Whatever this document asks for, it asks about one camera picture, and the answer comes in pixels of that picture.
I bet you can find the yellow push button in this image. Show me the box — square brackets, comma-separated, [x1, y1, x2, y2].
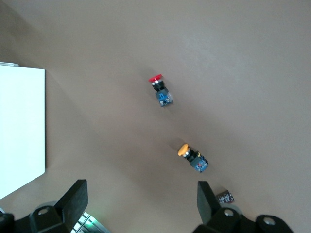
[177, 143, 209, 173]

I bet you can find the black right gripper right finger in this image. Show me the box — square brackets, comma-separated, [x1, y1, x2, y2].
[193, 181, 256, 233]

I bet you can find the red push button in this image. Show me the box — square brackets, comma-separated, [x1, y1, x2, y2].
[148, 74, 173, 108]

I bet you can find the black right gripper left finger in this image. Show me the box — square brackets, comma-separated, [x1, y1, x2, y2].
[29, 179, 88, 233]

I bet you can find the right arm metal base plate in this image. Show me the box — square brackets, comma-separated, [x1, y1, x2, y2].
[72, 212, 108, 233]

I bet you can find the small black contact block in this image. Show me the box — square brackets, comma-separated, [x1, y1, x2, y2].
[215, 189, 235, 204]

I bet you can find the white drawer cabinet shell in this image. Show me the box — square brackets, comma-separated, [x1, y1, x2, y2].
[0, 62, 46, 201]

